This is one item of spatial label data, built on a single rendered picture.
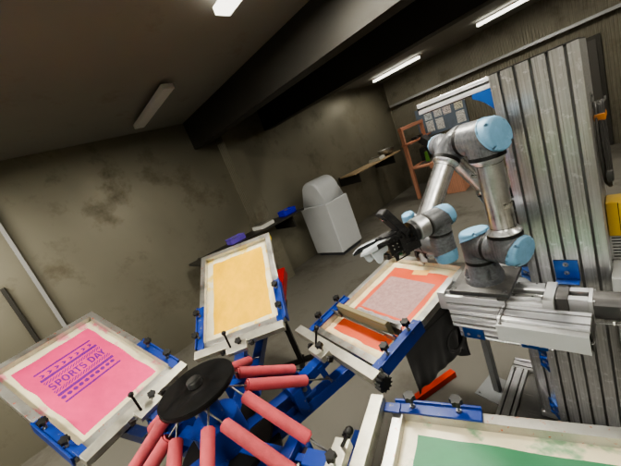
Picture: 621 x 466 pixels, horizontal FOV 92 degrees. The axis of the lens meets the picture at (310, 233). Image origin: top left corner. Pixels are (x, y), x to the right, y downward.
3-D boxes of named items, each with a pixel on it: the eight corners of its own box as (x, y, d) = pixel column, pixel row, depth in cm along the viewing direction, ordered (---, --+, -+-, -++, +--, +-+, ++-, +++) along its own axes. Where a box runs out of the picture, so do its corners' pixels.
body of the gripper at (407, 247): (395, 262, 90) (426, 245, 93) (384, 236, 89) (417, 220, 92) (383, 261, 97) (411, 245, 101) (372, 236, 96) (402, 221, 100)
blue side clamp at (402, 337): (417, 327, 150) (412, 317, 148) (425, 330, 146) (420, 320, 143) (379, 373, 137) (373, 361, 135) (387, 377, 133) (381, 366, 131)
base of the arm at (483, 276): (509, 269, 127) (505, 248, 125) (500, 288, 118) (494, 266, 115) (471, 268, 138) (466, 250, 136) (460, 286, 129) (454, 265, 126)
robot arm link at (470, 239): (477, 249, 133) (470, 221, 130) (506, 254, 120) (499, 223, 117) (457, 261, 130) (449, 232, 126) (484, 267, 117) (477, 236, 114)
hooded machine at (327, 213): (317, 256, 643) (290, 188, 607) (335, 242, 685) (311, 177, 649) (344, 255, 585) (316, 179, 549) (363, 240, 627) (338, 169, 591)
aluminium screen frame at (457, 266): (394, 258, 216) (391, 254, 215) (472, 268, 166) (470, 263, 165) (315, 334, 184) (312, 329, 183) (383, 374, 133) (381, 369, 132)
